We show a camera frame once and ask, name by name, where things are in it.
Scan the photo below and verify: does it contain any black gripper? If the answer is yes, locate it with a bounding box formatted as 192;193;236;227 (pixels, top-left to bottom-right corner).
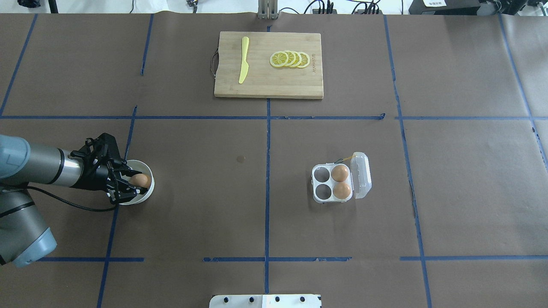
71;159;148;204

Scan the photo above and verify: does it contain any brown egg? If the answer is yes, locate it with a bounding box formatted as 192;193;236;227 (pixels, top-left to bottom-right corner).
331;164;350;183
333;183;352;199
129;173;152;189

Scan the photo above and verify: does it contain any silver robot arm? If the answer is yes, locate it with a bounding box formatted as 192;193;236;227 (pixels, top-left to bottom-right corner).
0;133;155;267

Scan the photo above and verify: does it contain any clear plastic egg box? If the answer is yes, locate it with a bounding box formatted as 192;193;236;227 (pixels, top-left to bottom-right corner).
311;152;372;204

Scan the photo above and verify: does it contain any white ceramic bowl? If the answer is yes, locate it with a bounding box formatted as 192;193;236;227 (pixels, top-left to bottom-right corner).
120;160;155;205

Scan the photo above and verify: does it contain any yellow plastic knife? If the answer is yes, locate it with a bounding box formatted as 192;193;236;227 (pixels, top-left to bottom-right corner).
238;36;249;84

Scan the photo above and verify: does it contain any wooden cutting board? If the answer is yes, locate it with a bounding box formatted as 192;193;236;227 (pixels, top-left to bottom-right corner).
214;31;324;100

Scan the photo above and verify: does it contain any back lemon slice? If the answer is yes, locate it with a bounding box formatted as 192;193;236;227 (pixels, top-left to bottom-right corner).
296;51;310;68

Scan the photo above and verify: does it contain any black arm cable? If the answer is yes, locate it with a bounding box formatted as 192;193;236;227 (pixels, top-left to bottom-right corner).
17;185;118;213

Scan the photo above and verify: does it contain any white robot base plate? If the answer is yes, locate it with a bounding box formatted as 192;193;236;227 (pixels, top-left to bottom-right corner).
209;294;322;308

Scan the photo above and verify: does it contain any grey aluminium post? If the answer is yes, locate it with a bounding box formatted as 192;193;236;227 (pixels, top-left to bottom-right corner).
258;0;279;20

